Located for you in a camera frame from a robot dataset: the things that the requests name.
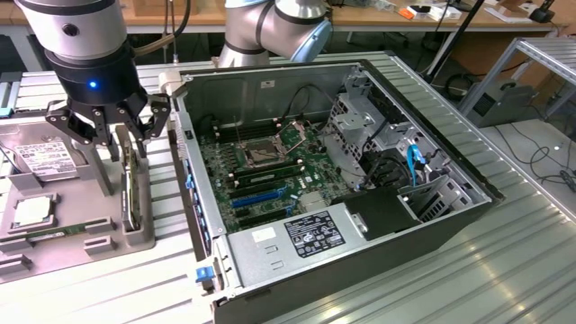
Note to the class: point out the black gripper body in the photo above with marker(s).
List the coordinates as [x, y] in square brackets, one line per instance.
[94, 81]

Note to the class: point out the green graphics card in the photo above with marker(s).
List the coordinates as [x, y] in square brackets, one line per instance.
[130, 189]

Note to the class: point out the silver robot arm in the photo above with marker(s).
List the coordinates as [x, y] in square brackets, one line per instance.
[72, 30]

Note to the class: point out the silver hard disk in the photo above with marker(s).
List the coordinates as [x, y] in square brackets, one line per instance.
[44, 158]

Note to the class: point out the blue disk caddy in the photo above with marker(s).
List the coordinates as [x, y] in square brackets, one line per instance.
[2, 113]

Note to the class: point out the thin locking lever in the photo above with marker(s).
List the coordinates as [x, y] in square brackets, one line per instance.
[236, 130]

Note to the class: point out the black RAM slot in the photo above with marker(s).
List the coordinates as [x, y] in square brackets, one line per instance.
[252, 127]
[246, 135]

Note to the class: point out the grey parts rack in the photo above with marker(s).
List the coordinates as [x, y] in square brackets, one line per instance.
[89, 209]

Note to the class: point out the CPU socket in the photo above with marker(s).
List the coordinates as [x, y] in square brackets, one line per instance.
[260, 153]

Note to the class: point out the silver CPU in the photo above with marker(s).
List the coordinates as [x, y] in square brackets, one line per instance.
[30, 211]

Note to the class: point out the black RAM stick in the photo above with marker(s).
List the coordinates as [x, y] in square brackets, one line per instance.
[269, 175]

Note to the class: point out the metal socket cover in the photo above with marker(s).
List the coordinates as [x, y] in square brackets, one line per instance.
[296, 123]

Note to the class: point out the long black expansion slot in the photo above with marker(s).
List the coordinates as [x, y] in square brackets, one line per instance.
[256, 192]

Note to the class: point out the green RAM stick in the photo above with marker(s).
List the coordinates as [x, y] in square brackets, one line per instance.
[53, 233]

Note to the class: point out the short black expansion slot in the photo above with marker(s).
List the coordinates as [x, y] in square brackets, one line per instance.
[260, 214]
[265, 221]

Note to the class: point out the green motherboard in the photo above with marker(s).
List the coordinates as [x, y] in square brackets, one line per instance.
[324, 182]

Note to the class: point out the silver chipset heatsink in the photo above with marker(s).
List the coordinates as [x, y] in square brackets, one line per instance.
[312, 200]

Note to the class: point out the silver drive cage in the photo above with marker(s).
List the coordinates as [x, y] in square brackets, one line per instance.
[350, 125]

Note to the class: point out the silver power supply unit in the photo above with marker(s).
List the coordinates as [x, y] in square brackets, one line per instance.
[269, 249]

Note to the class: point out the blue case latch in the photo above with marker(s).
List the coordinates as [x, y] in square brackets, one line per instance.
[204, 274]

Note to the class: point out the black plastic shroud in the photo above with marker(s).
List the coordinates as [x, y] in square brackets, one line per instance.
[382, 212]

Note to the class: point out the orange small box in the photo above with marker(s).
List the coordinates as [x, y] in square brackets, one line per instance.
[406, 13]

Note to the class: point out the black and white device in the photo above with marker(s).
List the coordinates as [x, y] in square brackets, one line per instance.
[420, 13]

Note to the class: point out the silver disk bay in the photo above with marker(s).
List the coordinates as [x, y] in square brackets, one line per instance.
[449, 192]

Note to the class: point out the wooden desk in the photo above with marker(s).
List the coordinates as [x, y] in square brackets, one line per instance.
[445, 23]

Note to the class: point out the black tripod pole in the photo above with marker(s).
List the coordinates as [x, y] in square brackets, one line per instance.
[454, 37]

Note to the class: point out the white flat box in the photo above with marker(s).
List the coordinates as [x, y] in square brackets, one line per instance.
[442, 13]

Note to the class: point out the black open PC case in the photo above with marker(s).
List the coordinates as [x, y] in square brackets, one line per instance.
[404, 263]

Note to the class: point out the grey box device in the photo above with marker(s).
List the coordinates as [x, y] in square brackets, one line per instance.
[508, 104]

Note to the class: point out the open cardboard tray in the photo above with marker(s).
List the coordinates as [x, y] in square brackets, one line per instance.
[508, 13]

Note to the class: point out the black webcam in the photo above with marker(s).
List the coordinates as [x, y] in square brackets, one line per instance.
[540, 15]

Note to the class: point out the aluminium profile frame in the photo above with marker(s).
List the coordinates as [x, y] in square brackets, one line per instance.
[540, 50]

